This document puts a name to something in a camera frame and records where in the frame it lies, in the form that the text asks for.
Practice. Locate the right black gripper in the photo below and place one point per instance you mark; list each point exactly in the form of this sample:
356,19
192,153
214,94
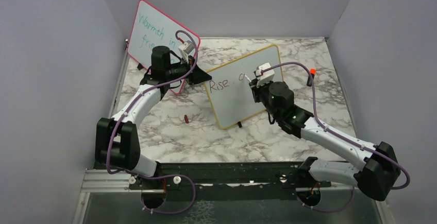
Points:
256,90

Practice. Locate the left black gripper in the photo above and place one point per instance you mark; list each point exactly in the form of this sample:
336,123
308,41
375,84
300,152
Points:
196,76

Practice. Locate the yellow framed whiteboard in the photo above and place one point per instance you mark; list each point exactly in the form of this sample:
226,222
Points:
247,65

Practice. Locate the red marker cap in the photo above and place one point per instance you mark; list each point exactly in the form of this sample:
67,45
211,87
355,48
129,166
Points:
186,119

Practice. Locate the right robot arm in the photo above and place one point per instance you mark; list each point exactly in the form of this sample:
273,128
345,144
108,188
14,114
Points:
369,167

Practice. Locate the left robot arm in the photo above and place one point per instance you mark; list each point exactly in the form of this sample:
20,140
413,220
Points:
117,142

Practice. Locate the pink framed whiteboard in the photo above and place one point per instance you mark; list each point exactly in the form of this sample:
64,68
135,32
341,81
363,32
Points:
152,27

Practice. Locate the orange capped black marker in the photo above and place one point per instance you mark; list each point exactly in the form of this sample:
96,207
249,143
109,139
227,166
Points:
311,77

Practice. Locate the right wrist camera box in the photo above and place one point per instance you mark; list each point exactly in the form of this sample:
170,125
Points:
264,74

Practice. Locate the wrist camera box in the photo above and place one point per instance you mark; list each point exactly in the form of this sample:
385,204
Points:
264,74
185,49

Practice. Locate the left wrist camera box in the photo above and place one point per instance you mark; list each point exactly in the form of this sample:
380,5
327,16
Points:
185,49

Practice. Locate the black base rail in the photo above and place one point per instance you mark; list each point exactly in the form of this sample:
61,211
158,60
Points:
226,181

